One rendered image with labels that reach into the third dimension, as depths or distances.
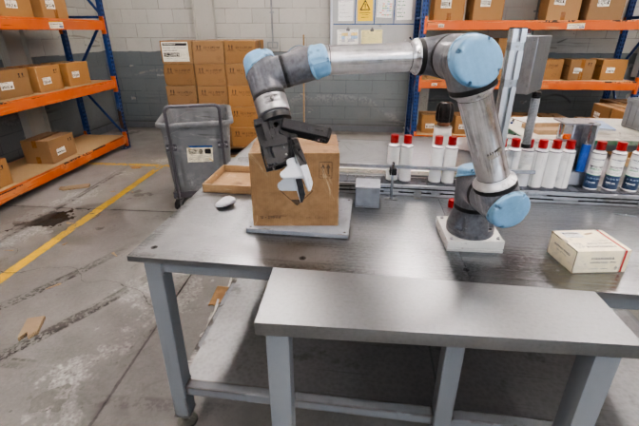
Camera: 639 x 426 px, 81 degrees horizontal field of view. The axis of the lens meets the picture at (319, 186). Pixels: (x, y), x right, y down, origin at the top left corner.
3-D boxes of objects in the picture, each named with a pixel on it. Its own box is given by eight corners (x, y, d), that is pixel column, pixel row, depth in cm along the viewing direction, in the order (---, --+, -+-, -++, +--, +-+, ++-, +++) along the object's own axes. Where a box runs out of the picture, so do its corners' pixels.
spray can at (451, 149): (452, 180, 166) (458, 135, 158) (454, 184, 161) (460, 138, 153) (439, 180, 166) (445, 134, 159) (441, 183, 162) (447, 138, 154)
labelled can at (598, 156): (591, 186, 159) (606, 139, 151) (598, 191, 154) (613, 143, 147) (578, 185, 160) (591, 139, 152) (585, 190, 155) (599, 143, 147)
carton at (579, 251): (594, 250, 122) (601, 229, 120) (624, 272, 111) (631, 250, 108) (546, 251, 122) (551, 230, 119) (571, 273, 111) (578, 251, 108)
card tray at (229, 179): (282, 174, 187) (281, 166, 185) (269, 195, 163) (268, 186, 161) (223, 171, 190) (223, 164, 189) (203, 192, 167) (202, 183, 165)
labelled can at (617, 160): (611, 187, 158) (626, 140, 151) (618, 192, 154) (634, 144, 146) (598, 186, 159) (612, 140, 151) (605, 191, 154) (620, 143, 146)
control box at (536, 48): (540, 89, 141) (552, 34, 134) (527, 94, 130) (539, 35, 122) (512, 87, 147) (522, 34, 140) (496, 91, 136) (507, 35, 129)
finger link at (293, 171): (287, 197, 75) (276, 168, 81) (315, 189, 76) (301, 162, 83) (285, 186, 73) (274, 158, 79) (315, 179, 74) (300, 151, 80)
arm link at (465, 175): (480, 193, 129) (485, 156, 124) (502, 210, 117) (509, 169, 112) (446, 197, 128) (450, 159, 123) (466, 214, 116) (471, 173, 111)
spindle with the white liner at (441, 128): (446, 159, 193) (454, 100, 182) (449, 164, 185) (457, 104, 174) (428, 159, 194) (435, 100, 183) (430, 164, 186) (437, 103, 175)
